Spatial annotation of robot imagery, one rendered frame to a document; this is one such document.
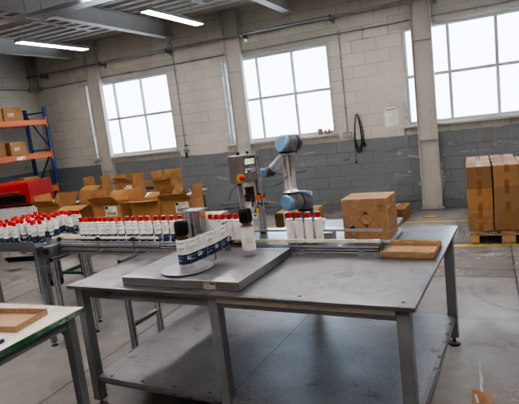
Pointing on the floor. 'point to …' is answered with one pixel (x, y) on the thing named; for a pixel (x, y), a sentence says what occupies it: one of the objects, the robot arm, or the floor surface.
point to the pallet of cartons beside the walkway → (497, 196)
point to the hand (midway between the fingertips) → (255, 211)
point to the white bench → (0, 352)
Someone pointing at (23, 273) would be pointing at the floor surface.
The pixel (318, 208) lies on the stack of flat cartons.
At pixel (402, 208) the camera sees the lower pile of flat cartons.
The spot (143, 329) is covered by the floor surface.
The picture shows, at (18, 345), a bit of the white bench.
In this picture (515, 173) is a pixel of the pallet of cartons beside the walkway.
